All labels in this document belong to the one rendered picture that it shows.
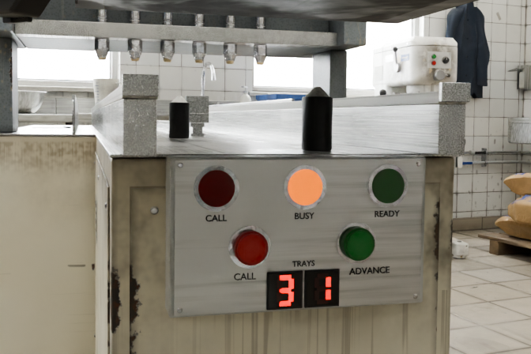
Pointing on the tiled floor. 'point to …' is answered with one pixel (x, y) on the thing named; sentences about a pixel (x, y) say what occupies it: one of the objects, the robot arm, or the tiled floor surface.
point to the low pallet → (506, 243)
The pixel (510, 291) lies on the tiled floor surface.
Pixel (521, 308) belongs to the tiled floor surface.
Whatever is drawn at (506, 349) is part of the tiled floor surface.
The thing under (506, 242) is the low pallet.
